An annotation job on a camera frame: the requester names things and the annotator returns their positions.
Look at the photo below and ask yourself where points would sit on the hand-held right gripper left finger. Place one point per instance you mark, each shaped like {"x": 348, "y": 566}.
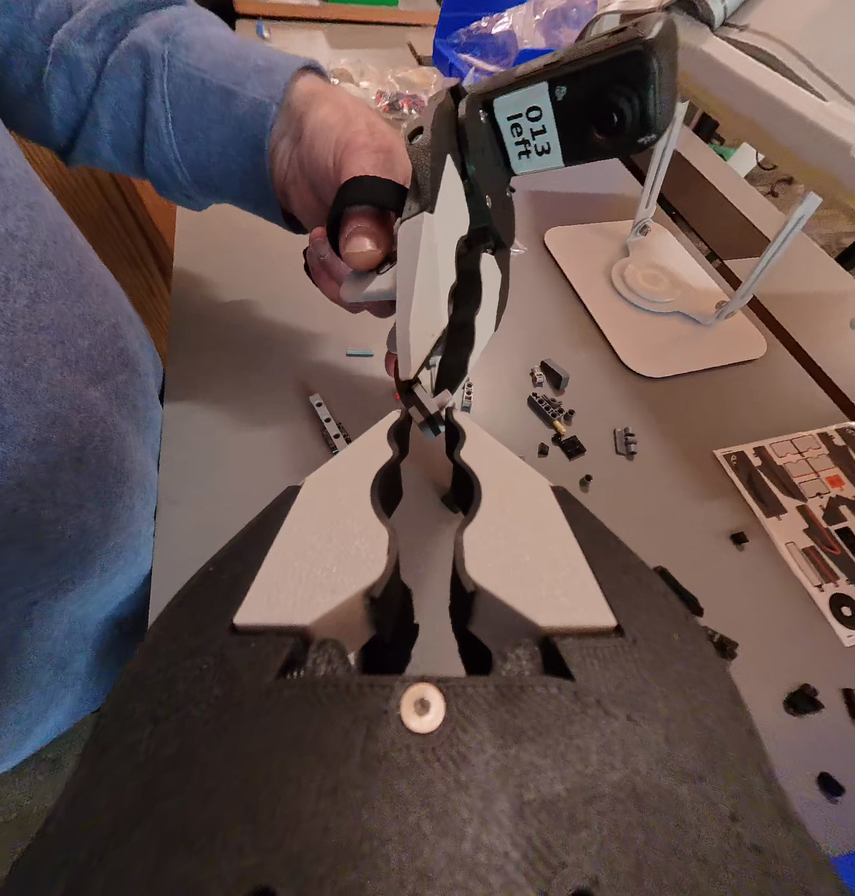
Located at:
{"x": 316, "y": 553}

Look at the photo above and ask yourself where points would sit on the dark grey curved lego brick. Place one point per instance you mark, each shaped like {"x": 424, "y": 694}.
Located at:
{"x": 555, "y": 374}

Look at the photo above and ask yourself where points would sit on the lego sticker sheet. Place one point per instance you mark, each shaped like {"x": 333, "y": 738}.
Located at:
{"x": 806, "y": 518}

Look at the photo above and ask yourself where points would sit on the grey double lego connector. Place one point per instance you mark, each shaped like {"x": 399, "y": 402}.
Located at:
{"x": 625, "y": 443}

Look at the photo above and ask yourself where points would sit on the long light grey lego beam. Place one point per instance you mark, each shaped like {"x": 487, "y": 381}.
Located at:
{"x": 330, "y": 423}

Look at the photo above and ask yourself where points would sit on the pile of black lego pieces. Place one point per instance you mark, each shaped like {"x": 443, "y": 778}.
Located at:
{"x": 806, "y": 700}

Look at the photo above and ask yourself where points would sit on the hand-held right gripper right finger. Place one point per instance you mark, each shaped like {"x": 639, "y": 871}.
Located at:
{"x": 540, "y": 553}

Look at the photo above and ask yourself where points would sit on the person's blue clothing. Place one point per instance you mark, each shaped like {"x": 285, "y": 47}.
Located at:
{"x": 50, "y": 490}

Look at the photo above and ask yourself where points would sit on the dark grey angled lego beam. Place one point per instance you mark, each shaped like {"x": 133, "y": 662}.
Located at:
{"x": 547, "y": 410}

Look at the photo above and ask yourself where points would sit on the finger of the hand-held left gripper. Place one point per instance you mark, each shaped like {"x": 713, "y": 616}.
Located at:
{"x": 421, "y": 280}
{"x": 487, "y": 301}

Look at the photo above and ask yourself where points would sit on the small black lego piece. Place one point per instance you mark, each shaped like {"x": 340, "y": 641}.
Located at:
{"x": 739, "y": 538}

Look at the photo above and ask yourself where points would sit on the person's left hand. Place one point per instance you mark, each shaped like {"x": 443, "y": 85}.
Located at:
{"x": 323, "y": 140}

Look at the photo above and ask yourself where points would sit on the small bluish grey lego piece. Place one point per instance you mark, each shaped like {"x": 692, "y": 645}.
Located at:
{"x": 360, "y": 353}

